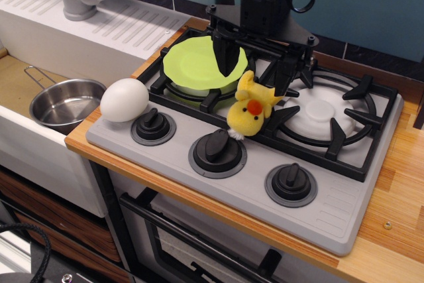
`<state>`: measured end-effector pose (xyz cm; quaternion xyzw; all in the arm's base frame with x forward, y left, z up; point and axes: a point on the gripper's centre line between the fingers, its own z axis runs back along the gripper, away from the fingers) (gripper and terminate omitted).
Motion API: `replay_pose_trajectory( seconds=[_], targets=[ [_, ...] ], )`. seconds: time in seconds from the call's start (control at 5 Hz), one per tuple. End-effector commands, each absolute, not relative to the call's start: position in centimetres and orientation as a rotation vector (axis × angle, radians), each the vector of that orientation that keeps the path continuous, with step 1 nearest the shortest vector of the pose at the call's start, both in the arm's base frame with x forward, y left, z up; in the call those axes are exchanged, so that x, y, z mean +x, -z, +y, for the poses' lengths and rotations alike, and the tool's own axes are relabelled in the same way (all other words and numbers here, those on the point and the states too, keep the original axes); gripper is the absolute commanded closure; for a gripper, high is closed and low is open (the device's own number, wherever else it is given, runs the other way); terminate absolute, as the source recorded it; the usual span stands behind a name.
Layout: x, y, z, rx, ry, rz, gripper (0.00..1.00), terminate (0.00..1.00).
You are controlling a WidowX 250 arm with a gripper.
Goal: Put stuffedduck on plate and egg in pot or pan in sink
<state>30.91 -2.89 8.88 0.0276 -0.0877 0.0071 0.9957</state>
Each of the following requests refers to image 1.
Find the yellow stuffed duck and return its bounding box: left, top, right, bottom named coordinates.
left=227, top=70, right=284, bottom=141

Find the black cable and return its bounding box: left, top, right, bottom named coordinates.
left=0, top=222, right=52, bottom=283

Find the oven door with handle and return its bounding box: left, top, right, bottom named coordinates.
left=119, top=188, right=336, bottom=282

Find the white egg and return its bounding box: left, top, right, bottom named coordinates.
left=100, top=78, right=149, bottom=123

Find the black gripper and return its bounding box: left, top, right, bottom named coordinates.
left=206, top=5, right=319, bottom=97

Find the left black burner grate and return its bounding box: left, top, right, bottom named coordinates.
left=129, top=27, right=283, bottom=132

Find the black stove knob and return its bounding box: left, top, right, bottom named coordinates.
left=264, top=163, right=318, bottom=208
left=188, top=129, right=247, bottom=179
left=131, top=107, right=177, bottom=146

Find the left black stove knob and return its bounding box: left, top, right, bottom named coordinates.
left=131, top=107, right=177, bottom=146

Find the middle black stove knob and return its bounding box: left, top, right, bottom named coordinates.
left=188, top=129, right=247, bottom=179

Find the wooden drawer front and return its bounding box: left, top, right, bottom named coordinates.
left=1, top=167, right=131, bottom=282

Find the right black stove knob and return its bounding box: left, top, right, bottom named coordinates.
left=264, top=163, right=318, bottom=208

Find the grey toy stove top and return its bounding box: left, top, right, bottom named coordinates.
left=85, top=24, right=405, bottom=257

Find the small steel pot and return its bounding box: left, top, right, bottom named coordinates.
left=29, top=79, right=107, bottom=135

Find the green plate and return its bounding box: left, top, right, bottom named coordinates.
left=163, top=36, right=248, bottom=90

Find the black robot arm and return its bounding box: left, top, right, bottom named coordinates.
left=207, top=0, right=319, bottom=96

